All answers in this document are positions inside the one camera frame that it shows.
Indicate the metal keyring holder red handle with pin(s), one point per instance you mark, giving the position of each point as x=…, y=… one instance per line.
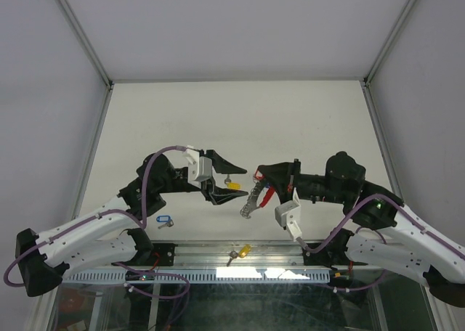
x=258, y=198

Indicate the left aluminium frame post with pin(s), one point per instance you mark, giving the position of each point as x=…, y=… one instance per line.
x=81, y=36

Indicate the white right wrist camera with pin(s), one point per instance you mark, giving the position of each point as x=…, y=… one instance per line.
x=288, y=216

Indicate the white slotted cable duct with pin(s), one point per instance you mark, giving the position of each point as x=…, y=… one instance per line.
x=220, y=275

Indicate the blue tag key on table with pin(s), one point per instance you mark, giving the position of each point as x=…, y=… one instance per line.
x=164, y=221

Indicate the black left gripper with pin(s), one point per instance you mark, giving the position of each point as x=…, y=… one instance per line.
x=218, y=194

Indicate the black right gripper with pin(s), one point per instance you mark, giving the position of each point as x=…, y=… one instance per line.
x=289, y=173

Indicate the aluminium frame post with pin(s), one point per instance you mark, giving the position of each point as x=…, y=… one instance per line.
x=81, y=36
x=394, y=33

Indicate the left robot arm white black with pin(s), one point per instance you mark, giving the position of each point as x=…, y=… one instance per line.
x=115, y=232

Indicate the yellow tag key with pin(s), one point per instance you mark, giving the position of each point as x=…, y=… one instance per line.
x=231, y=184
x=242, y=253

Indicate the right aluminium frame post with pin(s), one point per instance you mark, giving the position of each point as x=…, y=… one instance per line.
x=394, y=33

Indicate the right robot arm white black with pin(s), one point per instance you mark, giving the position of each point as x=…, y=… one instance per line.
x=378, y=228

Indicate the aluminium mounting rail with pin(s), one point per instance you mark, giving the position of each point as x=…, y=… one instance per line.
x=189, y=254

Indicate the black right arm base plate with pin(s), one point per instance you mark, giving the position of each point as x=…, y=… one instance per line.
x=330, y=256

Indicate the red tag key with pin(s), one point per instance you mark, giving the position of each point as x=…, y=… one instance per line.
x=258, y=176

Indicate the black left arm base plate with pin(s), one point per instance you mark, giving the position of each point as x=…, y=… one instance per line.
x=162, y=255

